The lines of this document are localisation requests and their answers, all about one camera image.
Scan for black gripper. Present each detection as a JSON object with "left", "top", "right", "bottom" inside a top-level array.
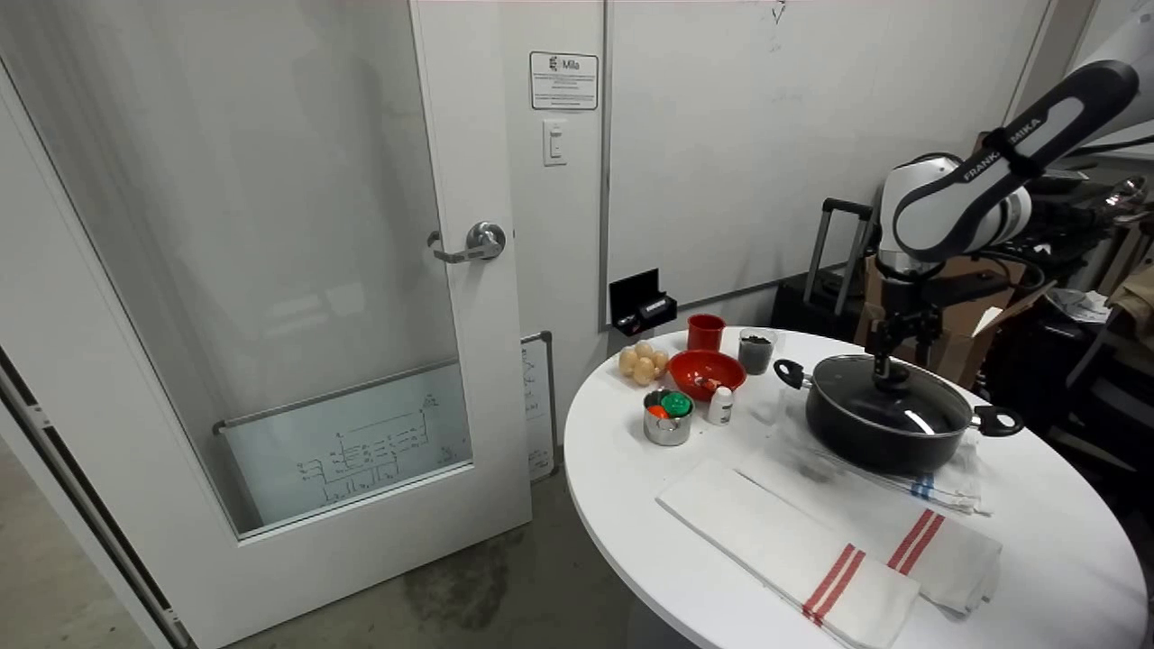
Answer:
[{"left": 873, "top": 272, "right": 950, "bottom": 384}]

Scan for glass pot lid black knob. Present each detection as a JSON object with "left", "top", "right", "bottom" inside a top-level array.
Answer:
[{"left": 805, "top": 355, "right": 975, "bottom": 440}]

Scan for black cooking pot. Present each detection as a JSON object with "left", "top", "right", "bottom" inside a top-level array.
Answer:
[{"left": 771, "top": 350, "right": 1028, "bottom": 481}]

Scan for brown cardboard box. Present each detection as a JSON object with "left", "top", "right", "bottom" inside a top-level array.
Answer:
[{"left": 854, "top": 254, "right": 1059, "bottom": 391}]

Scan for clear measuring cup dark contents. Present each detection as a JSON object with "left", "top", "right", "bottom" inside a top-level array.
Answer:
[{"left": 737, "top": 333, "right": 775, "bottom": 379}]

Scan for white towel blue stripes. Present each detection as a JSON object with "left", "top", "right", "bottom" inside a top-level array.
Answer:
[{"left": 787, "top": 428, "right": 998, "bottom": 524}]

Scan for small white shaker bottle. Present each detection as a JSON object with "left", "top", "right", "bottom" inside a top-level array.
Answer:
[{"left": 702, "top": 384, "right": 738, "bottom": 428}]

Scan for red mug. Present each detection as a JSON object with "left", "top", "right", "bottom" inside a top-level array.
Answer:
[{"left": 684, "top": 309, "right": 729, "bottom": 356}]

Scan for red bowl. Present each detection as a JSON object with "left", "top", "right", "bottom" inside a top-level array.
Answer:
[{"left": 664, "top": 350, "right": 749, "bottom": 409}]

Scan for long white towel red stripes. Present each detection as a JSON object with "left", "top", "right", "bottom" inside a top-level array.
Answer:
[{"left": 658, "top": 457, "right": 924, "bottom": 649}]

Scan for folded white towel red stripes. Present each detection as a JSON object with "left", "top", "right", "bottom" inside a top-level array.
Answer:
[{"left": 885, "top": 500, "right": 1006, "bottom": 621}]

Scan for small steel cup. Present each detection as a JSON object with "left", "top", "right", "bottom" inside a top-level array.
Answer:
[{"left": 642, "top": 387, "right": 695, "bottom": 450}]

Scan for pale round food pile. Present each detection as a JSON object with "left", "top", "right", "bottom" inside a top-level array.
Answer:
[{"left": 617, "top": 340, "right": 673, "bottom": 391}]

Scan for white framed leaning board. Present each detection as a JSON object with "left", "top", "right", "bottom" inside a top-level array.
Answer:
[{"left": 518, "top": 333, "right": 559, "bottom": 483}]

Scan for frosted glass door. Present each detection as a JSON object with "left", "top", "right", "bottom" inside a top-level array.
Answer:
[{"left": 0, "top": 0, "right": 533, "bottom": 649}]

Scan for black suitcase with handle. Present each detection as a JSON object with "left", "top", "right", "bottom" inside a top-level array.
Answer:
[{"left": 768, "top": 196, "right": 880, "bottom": 346}]

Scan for white light switch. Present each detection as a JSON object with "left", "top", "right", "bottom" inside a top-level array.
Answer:
[{"left": 536, "top": 118, "right": 571, "bottom": 170}]

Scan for silver lever door handle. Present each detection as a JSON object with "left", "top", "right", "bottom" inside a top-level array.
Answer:
[{"left": 426, "top": 221, "right": 507, "bottom": 268}]

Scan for white wall sign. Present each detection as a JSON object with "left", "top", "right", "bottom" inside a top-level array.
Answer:
[{"left": 528, "top": 47, "right": 604, "bottom": 114}]

